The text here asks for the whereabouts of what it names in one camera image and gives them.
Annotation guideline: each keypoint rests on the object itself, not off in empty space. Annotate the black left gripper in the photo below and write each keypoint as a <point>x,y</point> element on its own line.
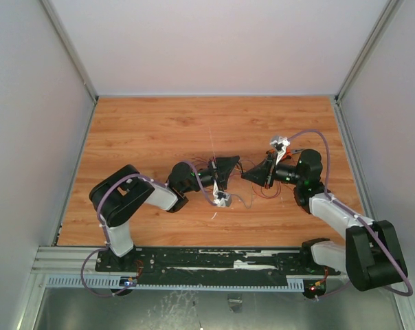
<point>223,168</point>

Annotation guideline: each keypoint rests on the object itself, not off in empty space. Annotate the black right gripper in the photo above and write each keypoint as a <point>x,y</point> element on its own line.
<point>269,173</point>

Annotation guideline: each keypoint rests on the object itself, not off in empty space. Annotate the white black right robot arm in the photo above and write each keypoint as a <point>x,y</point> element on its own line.
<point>371,256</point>

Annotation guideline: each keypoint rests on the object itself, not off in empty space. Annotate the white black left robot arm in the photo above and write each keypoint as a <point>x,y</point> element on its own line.
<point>117,198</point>

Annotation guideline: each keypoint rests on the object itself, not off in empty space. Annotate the orange black needle-nose pliers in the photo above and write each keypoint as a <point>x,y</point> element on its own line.
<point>291,152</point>

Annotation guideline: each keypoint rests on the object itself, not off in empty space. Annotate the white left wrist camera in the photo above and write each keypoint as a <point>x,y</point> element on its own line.
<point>221,199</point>

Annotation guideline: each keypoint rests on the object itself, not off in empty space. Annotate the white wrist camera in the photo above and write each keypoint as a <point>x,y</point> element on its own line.
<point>221,199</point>
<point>278,148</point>

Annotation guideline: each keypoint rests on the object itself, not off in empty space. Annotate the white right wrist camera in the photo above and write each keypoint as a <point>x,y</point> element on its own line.
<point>278,148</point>

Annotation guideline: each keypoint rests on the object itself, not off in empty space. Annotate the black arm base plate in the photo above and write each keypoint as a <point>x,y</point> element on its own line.
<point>216,264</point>

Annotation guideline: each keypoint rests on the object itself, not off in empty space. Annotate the grey slotted cable duct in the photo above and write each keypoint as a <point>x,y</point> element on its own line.
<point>118,282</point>

